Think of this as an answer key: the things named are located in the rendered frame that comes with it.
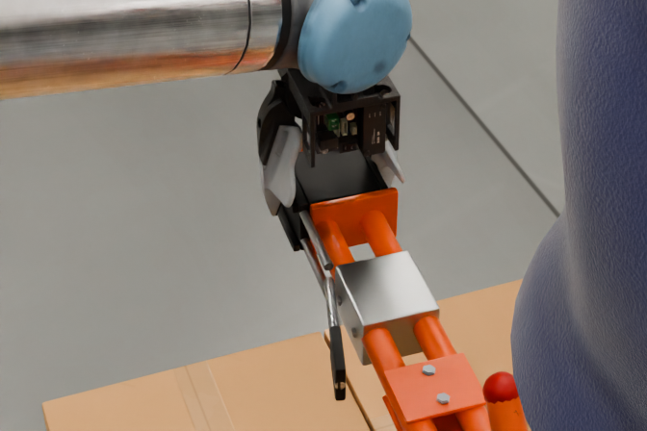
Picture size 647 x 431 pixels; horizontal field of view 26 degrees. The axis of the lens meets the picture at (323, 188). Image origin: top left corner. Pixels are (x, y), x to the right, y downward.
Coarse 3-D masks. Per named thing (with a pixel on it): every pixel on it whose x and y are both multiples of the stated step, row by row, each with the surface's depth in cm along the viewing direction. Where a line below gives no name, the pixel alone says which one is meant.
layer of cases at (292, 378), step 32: (512, 288) 204; (448, 320) 199; (480, 320) 199; (256, 352) 194; (288, 352) 194; (320, 352) 194; (352, 352) 194; (480, 352) 194; (128, 384) 189; (160, 384) 189; (192, 384) 189; (224, 384) 189; (256, 384) 189; (288, 384) 189; (320, 384) 189; (352, 384) 189; (480, 384) 189; (64, 416) 185; (96, 416) 185; (128, 416) 185; (160, 416) 185; (192, 416) 185; (224, 416) 185; (256, 416) 185; (288, 416) 185; (320, 416) 185; (352, 416) 185; (384, 416) 185
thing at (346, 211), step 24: (312, 168) 116; (336, 168) 116; (360, 168) 116; (312, 192) 114; (336, 192) 114; (360, 192) 114; (384, 192) 114; (312, 216) 113; (336, 216) 113; (360, 216) 114; (360, 240) 116
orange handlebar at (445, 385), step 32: (320, 224) 113; (384, 224) 113; (384, 352) 102; (448, 352) 102; (384, 384) 101; (416, 384) 99; (448, 384) 99; (416, 416) 97; (448, 416) 100; (480, 416) 97
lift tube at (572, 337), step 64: (576, 0) 38; (640, 0) 35; (576, 64) 38; (640, 64) 35; (576, 128) 38; (640, 128) 35; (576, 192) 39; (640, 192) 36; (576, 256) 41; (640, 256) 36; (512, 320) 49; (576, 320) 43; (640, 320) 37; (576, 384) 43; (640, 384) 39
